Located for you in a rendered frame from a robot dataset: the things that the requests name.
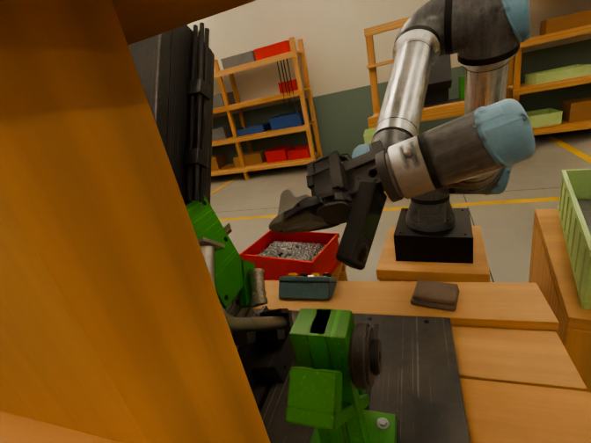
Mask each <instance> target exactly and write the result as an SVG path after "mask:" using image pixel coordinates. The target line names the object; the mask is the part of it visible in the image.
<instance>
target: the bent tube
mask: <svg viewBox="0 0 591 443"><path fill-rule="evenodd" d="M198 242H199V245H200V247H201V251H202V254H203V257H204V258H205V261H206V264H207V267H208V270H209V273H210V276H211V279H212V280H213V283H214V286H215V251H218V250H221V249H224V248H225V245H224V244H223V243H218V242H216V241H213V240H211V239H208V238H206V237H202V238H199V239H198ZM222 308H223V306H222ZM223 313H224V315H225V317H226V320H227V323H228V325H229V327H230V332H231V334H240V333H245V332H260V331H270V330H282V329H285V327H286V325H287V320H286V318H285V317H284V316H253V317H234V316H231V315H230V314H229V313H227V312H226V311H225V309H224V308H223Z"/></svg>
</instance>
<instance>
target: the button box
mask: <svg viewBox="0 0 591 443"><path fill-rule="evenodd" d="M336 281H337V279H336V278H335V277H333V276H280V278H279V282H280V283H279V298H290V299H319V300H330V299H331V298H332V295H333V292H334V289H335V287H336V283H337V282H336Z"/></svg>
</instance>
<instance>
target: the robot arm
mask: <svg viewBox="0 0 591 443"><path fill-rule="evenodd" d="M528 39H529V0H430V1H428V2H427V3H425V4H423V5H422V6H421V7H420V8H419V9H417V10H416V11H415V12H414V13H413V14H412V15H411V17H410V18H409V19H408V20H407V21H406V23H405V24H404V26H403V27H402V29H401V30H400V32H399V34H398V36H397V38H396V41H395V44H394V47H393V50H392V57H393V61H394V64H393V67H392V71H391V73H390V79H389V82H388V86H387V89H386V92H385V95H384V99H383V104H382V107H381V111H380V113H379V117H378V120H377V123H376V129H375V132H374V135H373V138H372V141H371V143H370V144H368V143H366V144H362V145H358V146H357V147H356V148H355V149H354V152H353V154H352V157H351V156H349V155H348V154H340V153H339V152H338V151H337V150H336V151H334V152H332V153H330V154H328V155H326V156H323V157H320V158H319V159H317V160H315V161H312V162H310V163H307V164H306V165H307V172H308V175H307V176H306V178H307V186H308V188H310V189H311V195H312V196H309V195H308V194H304V195H301V196H299V197H296V196H295V194H294V193H293V192H292V190H291V189H287V190H284V191H283V192H282V193H281V197H280V204H279V210H278V214H277V216H276V217H275V218H274V219H273V220H272V221H271V222H270V224H269V226H268V227H269V229H271V230H272V231H275V232H279V233H298V232H305V231H306V232H310V231H315V230H321V229H329V228H332V227H335V226H338V225H340V224H342V223H347V225H346V227H345V230H344V233H343V236H342V238H341V241H340V244H339V248H338V251H337V253H336V259H338V261H340V262H341V263H343V264H345V265H348V266H349V267H352V268H354V269H358V270H362V269H364V268H365V265H366V262H367V259H368V255H369V252H370V249H371V245H372V243H373V240H374V237H375V234H376V229H377V226H378V223H379V221H380V218H381V215H382V211H383V207H384V204H385V201H386V199H387V196H386V194H387V195H388V197H389V199H390V200H391V201H392V202H395V201H398V200H402V199H403V198H406V199H411V203H410V206H409V208H408V211H407V214H406V217H405V221H406V225H407V226H408V227H409V228H411V229H415V230H418V231H423V232H438V231H443V230H446V229H450V228H452V227H453V226H454V225H455V223H456V217H455V213H454V211H453V208H452V206H451V203H450V200H449V195H450V194H484V195H489V194H500V193H502V192H504V191H505V189H506V187H507V183H508V180H509V177H510V171H511V168H512V165H513V164H514V163H518V162H520V161H522V160H525V159H528V158H530V157H531V156H532V155H533V153H534V151H535V147H536V144H535V137H534V134H533V130H532V127H531V125H530V122H529V118H528V116H527V114H526V112H525V111H524V109H523V107H522V105H521V104H520V103H519V102H518V101H516V100H514V99H511V98H507V99H506V95H507V79H508V70H509V61H510V59H511V58H513V57H514V56H515V55H516V54H517V53H518V51H519V49H520V43H521V42H524V41H525V40H528ZM448 54H457V60H458V62H459V64H461V65H462V66H464V67H465V90H464V116H461V117H459V118H457V119H454V120H452V121H449V122H447V123H444V124H442V125H440V126H438V127H435V128H432V129H430V130H428V131H426V132H424V133H423V134H418V132H419V128H420V120H421V115H422V111H423V106H424V102H425V98H426V94H427V86H428V81H429V77H430V72H431V68H432V66H433V65H434V63H435V62H436V61H437V59H438V57H439V56H442V55H448ZM345 155H348V157H346V156H345ZM328 157H329V158H328ZM326 158H327V159H326ZM348 158H349V159H350V160H348ZM339 159H340V160H339ZM322 160H323V161H322ZM320 161H321V162H320ZM342 162H343V163H342ZM384 192H386V194H385V193H384Z"/></svg>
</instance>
